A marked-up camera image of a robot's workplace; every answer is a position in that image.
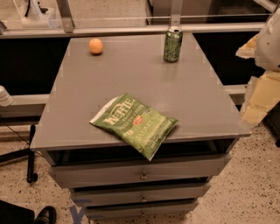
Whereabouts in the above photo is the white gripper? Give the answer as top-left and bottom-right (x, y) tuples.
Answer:
(235, 10), (280, 126)

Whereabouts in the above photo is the green soda can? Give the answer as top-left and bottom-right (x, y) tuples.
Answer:
(164, 26), (183, 62)

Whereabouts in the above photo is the green Kettle chips bag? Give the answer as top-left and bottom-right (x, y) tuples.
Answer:
(90, 94), (178, 161)

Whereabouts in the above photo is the grey drawer cabinet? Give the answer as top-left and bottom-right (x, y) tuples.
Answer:
(31, 34), (249, 220)

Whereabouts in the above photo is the orange fruit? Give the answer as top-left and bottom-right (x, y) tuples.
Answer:
(89, 38), (103, 54)

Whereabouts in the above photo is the bottom grey drawer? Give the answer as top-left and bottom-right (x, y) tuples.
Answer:
(85, 199), (198, 220)

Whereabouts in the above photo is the grey drawer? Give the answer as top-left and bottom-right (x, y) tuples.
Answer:
(85, 199), (198, 220)
(49, 154), (231, 188)
(71, 183), (210, 207)

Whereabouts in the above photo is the middle grey drawer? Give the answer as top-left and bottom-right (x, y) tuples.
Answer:
(71, 183), (210, 207)

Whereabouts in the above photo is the top grey drawer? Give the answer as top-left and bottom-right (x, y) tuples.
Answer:
(49, 154), (231, 188)

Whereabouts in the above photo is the white cylindrical object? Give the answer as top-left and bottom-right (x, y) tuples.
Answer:
(0, 86), (13, 107)

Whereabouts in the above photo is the black shoe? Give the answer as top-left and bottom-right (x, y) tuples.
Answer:
(33, 206), (57, 224)

